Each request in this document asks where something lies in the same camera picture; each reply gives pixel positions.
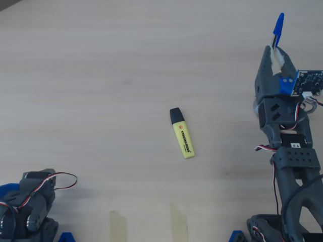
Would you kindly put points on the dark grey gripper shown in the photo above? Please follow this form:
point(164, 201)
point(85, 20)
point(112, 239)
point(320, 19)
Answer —
point(265, 83)

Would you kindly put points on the blue ballpoint pen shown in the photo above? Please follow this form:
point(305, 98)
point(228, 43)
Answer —
point(278, 24)

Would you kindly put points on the yellow highlighter black cap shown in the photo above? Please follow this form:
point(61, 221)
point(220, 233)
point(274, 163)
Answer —
point(183, 138)

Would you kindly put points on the blue printed base piece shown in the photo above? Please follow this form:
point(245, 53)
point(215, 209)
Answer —
point(66, 238)
point(236, 237)

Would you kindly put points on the beige masking tape strip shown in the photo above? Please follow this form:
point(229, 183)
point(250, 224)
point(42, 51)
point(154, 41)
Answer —
point(179, 224)
point(118, 227)

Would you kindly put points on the blue printed camera mount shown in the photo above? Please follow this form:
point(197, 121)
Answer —
point(286, 84)

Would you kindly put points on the bare camera circuit board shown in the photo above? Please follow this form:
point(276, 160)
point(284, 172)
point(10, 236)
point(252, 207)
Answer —
point(308, 83)

